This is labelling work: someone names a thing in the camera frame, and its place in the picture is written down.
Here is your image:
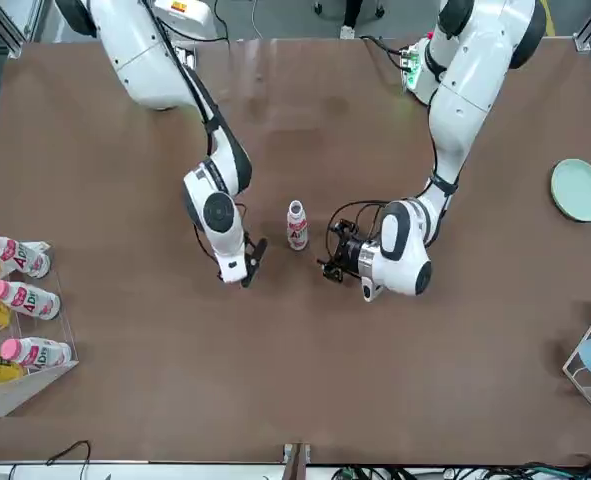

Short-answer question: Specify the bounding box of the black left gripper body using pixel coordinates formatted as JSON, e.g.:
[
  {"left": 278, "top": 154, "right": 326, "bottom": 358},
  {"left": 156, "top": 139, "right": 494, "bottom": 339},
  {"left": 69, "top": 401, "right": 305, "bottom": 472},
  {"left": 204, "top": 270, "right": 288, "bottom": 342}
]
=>
[{"left": 332, "top": 234, "right": 364, "bottom": 281}]

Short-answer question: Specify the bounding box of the white drink bottle red label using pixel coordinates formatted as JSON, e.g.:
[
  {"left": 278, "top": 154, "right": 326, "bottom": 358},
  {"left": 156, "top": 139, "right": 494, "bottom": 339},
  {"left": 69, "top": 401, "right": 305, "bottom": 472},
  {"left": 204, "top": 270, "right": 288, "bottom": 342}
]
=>
[{"left": 286, "top": 199, "right": 310, "bottom": 251}]

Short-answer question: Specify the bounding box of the white drink bottle pink cap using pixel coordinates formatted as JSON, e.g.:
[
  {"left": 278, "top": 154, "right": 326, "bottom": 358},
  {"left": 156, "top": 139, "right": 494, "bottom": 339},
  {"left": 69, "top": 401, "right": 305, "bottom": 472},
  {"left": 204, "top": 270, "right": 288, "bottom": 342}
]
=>
[
  {"left": 0, "top": 232, "right": 52, "bottom": 279},
  {"left": 0, "top": 279, "right": 62, "bottom": 322},
  {"left": 0, "top": 337, "right": 73, "bottom": 372}
]

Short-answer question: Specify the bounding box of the clear acrylic bottle shelf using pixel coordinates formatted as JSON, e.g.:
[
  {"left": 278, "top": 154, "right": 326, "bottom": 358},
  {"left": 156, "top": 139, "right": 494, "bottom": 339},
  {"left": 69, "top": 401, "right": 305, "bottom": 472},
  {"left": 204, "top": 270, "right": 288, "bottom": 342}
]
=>
[{"left": 0, "top": 238, "right": 81, "bottom": 419}]

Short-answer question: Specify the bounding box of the white side table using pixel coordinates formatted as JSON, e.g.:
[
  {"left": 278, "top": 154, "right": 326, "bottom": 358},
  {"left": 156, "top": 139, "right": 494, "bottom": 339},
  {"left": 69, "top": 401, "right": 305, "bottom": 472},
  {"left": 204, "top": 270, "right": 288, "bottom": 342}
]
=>
[{"left": 0, "top": 462, "right": 591, "bottom": 480}]

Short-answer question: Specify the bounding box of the person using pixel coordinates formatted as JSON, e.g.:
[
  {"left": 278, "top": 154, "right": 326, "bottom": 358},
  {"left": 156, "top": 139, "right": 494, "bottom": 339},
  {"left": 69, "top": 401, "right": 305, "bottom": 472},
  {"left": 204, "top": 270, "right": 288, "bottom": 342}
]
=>
[{"left": 342, "top": 0, "right": 365, "bottom": 40}]

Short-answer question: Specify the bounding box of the office chair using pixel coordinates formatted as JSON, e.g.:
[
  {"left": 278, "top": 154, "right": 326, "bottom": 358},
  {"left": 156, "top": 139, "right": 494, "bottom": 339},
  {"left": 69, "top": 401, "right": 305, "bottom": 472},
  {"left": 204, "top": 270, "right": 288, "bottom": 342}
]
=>
[{"left": 313, "top": 0, "right": 387, "bottom": 21}]

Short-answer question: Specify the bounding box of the pale green plate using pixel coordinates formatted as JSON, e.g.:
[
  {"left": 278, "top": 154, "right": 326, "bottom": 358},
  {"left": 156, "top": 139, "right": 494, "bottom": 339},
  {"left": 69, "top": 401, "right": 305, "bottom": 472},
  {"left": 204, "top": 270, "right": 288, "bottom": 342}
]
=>
[{"left": 550, "top": 158, "right": 591, "bottom": 223}]

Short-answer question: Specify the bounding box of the black left base cable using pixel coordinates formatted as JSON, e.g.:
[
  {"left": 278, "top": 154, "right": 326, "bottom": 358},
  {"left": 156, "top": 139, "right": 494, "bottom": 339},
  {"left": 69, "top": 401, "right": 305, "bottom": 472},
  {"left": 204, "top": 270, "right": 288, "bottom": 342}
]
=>
[{"left": 359, "top": 34, "right": 411, "bottom": 69}]

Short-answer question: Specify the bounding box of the aluminium frame post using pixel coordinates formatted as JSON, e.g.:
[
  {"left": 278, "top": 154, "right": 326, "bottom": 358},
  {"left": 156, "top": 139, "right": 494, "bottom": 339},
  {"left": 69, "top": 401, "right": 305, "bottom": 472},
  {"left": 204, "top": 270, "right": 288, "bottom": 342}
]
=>
[{"left": 282, "top": 442, "right": 313, "bottom": 480}]

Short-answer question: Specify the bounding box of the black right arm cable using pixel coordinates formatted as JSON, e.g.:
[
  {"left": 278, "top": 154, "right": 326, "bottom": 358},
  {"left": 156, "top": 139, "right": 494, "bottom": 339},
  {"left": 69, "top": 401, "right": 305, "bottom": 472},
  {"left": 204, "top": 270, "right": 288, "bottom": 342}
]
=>
[{"left": 142, "top": 0, "right": 256, "bottom": 281}]

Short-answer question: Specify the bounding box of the black cable bundle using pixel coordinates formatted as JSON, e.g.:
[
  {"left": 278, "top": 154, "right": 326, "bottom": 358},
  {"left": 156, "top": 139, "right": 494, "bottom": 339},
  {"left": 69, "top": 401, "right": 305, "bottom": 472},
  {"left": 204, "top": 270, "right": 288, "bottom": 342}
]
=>
[{"left": 334, "top": 452, "right": 591, "bottom": 480}]

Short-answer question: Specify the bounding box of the wooden wire cup rack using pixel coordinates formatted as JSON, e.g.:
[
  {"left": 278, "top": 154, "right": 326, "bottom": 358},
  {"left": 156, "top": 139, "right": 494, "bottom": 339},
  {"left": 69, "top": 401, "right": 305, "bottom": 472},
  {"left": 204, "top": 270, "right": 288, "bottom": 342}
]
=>
[{"left": 562, "top": 298, "right": 591, "bottom": 416}]

